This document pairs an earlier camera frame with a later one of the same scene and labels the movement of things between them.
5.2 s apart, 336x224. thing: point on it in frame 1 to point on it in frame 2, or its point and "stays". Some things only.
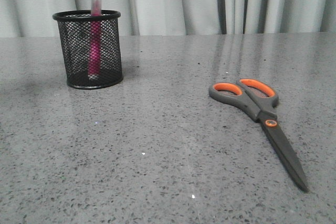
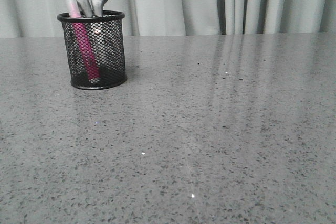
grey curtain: x=185 y=3 stays
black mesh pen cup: x=91 y=40 stays
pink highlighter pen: x=95 y=36 to x=92 y=66
